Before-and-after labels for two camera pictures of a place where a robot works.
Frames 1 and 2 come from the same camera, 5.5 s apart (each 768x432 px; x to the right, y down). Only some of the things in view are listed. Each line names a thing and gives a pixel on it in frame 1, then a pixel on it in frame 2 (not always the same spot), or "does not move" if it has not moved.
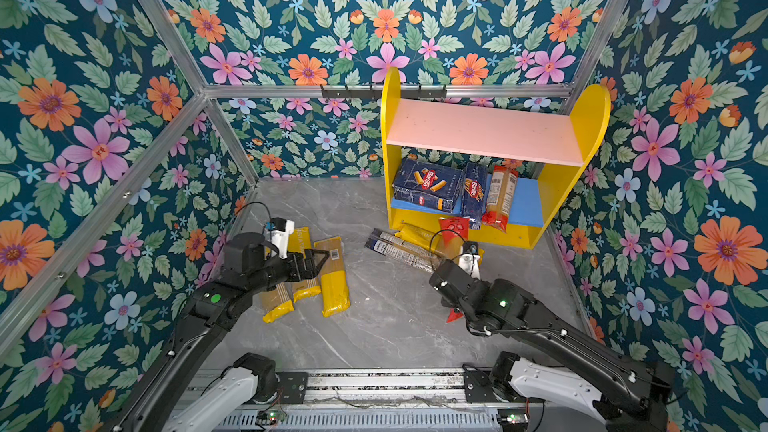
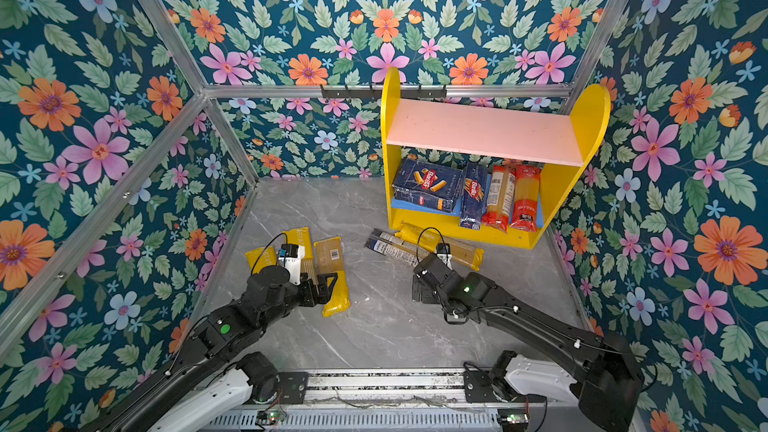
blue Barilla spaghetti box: (474, 193) does not move
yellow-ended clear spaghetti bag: (334, 290) does not move
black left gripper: (300, 273) to (313, 297)
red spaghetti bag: (454, 232) to (526, 186)
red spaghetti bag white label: (501, 195) does not move
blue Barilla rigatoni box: (427, 186) does not move
